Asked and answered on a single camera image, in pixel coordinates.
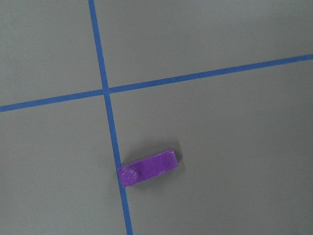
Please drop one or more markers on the purple flat block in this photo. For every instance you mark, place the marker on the purple flat block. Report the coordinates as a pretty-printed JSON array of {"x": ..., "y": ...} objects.
[{"x": 147, "y": 168}]

